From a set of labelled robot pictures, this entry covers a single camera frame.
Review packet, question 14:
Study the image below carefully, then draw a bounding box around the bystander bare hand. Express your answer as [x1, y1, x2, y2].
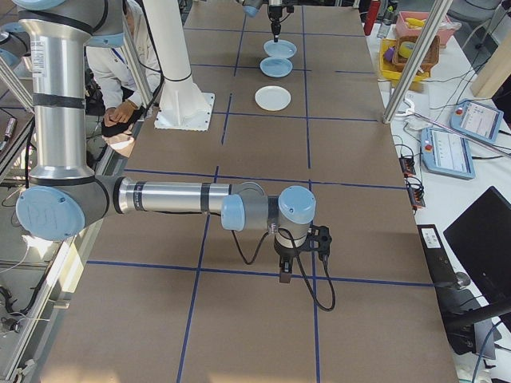
[103, 99, 139, 124]

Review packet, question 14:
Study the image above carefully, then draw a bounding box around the person in white jacket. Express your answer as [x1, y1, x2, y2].
[85, 0, 165, 109]

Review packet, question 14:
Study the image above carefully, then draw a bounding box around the light wooden board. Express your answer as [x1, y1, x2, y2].
[473, 38, 511, 101]

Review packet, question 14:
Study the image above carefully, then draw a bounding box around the white plastic clamp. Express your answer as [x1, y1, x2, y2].
[398, 97, 418, 119]

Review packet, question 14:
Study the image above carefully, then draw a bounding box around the black monitor screen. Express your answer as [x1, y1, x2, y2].
[442, 184, 511, 305]

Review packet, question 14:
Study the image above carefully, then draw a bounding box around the thin blue cable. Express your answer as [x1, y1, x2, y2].
[475, 318, 503, 373]

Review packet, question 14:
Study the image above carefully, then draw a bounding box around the brown wicker basket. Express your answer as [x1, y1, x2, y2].
[392, 34, 441, 77]

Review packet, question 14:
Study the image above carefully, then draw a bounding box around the thin metal rod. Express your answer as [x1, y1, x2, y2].
[413, 110, 511, 157]

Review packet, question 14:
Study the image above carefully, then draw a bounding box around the clear plastic bottle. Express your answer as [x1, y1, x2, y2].
[376, 5, 397, 39]

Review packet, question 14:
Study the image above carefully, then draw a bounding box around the black box with white label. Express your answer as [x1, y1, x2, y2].
[416, 223, 459, 289]

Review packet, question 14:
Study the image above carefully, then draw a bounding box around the white pedestal column with base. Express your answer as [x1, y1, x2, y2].
[141, 0, 216, 132]

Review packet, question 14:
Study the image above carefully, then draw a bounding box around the blue grey teach pendant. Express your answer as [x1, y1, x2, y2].
[450, 99, 505, 145]
[418, 126, 477, 182]

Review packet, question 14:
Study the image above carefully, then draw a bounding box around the red cylindrical bottle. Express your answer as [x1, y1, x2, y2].
[363, 0, 382, 38]

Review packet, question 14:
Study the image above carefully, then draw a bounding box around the pink plastic bin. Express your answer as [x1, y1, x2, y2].
[394, 10, 463, 49]

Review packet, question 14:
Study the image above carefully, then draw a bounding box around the black arm gripper cable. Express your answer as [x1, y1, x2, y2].
[230, 229, 276, 266]

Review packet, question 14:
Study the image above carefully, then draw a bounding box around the black orange usb hub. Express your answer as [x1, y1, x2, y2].
[406, 179, 427, 211]
[398, 152, 418, 177]

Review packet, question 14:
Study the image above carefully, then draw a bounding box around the aluminium extrusion post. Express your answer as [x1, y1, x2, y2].
[381, 0, 457, 126]

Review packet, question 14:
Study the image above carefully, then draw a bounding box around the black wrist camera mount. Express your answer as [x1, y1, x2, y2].
[309, 224, 334, 261]

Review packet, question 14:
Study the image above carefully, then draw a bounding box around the yellow plastic bin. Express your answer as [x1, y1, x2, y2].
[378, 37, 431, 84]

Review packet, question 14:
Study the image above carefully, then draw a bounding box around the light blue round plate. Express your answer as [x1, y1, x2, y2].
[259, 57, 294, 79]
[263, 39, 299, 60]

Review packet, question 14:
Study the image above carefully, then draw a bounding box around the white round plate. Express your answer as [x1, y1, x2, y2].
[255, 85, 292, 112]

